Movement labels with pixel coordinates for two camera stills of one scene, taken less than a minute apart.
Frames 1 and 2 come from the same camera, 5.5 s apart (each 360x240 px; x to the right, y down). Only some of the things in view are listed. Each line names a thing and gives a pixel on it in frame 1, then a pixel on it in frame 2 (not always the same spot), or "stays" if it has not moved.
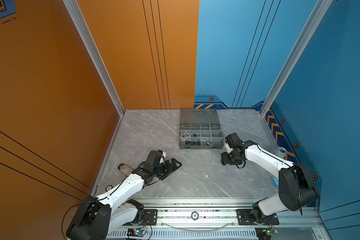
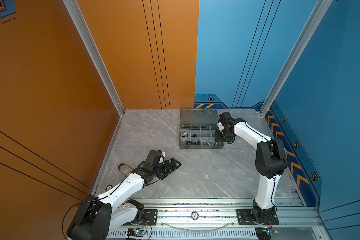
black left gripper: x=174 y=167 stays
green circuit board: x=136 y=232 stays
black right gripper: x=224 y=159 -> x=218 y=138
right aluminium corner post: x=321 y=10 stays
